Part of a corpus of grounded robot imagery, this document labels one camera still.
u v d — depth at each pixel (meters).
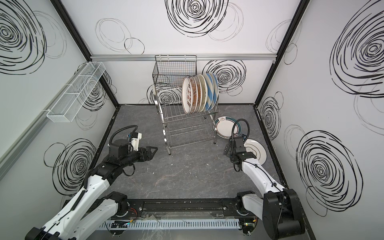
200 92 0.68
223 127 1.08
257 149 0.95
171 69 0.96
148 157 0.69
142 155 0.68
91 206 0.49
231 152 0.81
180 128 1.04
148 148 0.69
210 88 0.72
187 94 0.79
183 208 0.75
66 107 0.72
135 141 0.71
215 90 0.70
